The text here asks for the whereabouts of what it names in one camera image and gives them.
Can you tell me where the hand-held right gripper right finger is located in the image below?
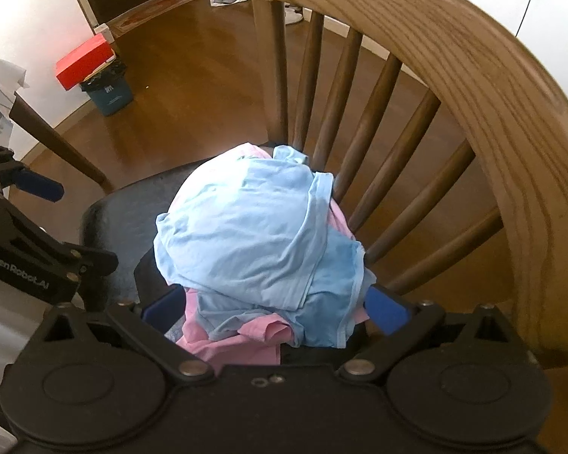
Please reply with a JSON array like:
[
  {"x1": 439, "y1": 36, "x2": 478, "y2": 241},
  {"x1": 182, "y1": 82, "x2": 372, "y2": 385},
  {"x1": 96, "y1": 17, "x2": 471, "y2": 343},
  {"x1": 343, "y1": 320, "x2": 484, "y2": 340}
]
[{"x1": 338, "y1": 283, "x2": 538, "y2": 386}]

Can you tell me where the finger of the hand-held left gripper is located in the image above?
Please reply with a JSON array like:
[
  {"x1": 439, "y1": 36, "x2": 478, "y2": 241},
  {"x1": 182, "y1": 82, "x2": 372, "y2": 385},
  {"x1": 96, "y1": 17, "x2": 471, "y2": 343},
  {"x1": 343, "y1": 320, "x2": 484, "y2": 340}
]
[
  {"x1": 0, "y1": 142, "x2": 65, "y2": 202},
  {"x1": 0, "y1": 194, "x2": 119, "y2": 281}
]

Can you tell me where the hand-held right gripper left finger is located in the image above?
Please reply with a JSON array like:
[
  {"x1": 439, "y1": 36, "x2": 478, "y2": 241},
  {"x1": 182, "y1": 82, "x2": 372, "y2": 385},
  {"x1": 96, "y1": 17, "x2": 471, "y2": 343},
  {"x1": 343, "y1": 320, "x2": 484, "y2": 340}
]
[{"x1": 26, "y1": 284, "x2": 216, "y2": 386}]

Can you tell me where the pink garment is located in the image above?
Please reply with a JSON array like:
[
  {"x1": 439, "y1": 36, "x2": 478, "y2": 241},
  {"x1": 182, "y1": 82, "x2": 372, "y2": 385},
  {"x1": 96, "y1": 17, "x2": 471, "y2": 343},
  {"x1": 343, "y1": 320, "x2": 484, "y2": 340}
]
[{"x1": 168, "y1": 142, "x2": 360, "y2": 366}]

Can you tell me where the light blue printed t-shirt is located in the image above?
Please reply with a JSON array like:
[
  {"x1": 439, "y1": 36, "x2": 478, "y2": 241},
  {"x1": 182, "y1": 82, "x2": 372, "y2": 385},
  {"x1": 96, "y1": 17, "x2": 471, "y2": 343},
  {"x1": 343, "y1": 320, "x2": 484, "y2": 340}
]
[{"x1": 153, "y1": 146, "x2": 377, "y2": 348}]

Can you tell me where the dark wooden table leg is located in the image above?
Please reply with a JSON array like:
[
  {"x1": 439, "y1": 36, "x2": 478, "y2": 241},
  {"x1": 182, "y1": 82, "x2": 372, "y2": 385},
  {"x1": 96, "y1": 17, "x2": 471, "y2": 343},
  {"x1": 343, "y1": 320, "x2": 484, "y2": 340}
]
[{"x1": 8, "y1": 95, "x2": 115, "y2": 194}]

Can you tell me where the white plastic bag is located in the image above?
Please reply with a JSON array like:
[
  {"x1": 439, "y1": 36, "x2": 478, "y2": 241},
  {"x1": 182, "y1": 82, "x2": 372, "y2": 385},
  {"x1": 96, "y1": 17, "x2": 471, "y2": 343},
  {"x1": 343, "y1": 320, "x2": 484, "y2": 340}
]
[{"x1": 0, "y1": 57, "x2": 31, "y2": 152}]

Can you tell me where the teal trash bin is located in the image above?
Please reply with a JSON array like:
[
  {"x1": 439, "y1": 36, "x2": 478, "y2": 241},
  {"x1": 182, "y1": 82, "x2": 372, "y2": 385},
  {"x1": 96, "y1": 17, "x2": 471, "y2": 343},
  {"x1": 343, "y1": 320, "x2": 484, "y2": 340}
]
[{"x1": 80, "y1": 61, "x2": 134, "y2": 117}]

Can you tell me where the black bin liner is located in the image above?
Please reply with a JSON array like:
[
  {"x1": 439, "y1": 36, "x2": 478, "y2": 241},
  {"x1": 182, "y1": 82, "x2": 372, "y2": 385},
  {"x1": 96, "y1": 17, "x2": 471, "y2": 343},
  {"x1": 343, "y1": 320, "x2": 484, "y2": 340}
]
[{"x1": 80, "y1": 61, "x2": 126, "y2": 92}]

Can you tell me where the red box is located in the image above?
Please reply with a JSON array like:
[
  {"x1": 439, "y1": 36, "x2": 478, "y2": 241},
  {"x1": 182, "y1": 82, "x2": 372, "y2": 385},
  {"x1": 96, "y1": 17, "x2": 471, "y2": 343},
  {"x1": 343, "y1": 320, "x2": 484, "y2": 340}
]
[{"x1": 55, "y1": 33, "x2": 117, "y2": 91}]

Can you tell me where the reddish brown door mat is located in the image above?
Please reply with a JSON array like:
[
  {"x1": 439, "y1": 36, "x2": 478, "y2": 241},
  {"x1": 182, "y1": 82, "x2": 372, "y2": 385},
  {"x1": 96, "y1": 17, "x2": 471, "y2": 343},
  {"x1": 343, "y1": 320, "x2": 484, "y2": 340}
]
[{"x1": 106, "y1": 0, "x2": 210, "y2": 39}]

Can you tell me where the wooden spindle-back chair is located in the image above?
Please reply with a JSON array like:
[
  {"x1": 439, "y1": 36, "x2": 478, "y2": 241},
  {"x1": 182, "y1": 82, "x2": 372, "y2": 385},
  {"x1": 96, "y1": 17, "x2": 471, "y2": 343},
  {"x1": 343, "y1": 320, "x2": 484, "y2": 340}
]
[{"x1": 78, "y1": 0, "x2": 568, "y2": 389}]

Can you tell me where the white cabinet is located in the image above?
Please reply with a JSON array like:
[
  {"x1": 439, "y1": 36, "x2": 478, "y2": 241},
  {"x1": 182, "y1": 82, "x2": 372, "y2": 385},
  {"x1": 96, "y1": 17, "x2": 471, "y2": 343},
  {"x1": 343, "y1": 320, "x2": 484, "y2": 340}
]
[{"x1": 431, "y1": 0, "x2": 568, "y2": 121}]

